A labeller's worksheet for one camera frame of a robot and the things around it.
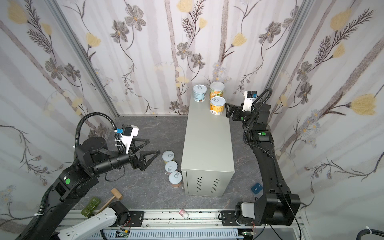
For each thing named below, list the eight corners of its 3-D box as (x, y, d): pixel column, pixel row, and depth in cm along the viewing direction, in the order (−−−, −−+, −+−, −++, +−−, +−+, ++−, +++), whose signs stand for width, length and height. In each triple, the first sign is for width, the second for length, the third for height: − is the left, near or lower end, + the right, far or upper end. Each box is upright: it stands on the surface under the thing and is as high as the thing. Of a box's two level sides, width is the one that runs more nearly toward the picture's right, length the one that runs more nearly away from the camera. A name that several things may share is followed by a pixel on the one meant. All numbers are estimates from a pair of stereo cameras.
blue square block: (255, 194, 84) (257, 193, 82) (250, 189, 86) (251, 187, 84) (261, 188, 86) (263, 187, 84) (255, 183, 88) (257, 181, 86)
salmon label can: (169, 187, 86) (168, 184, 82) (170, 175, 91) (169, 171, 86) (181, 187, 86) (180, 184, 82) (182, 175, 91) (181, 171, 86)
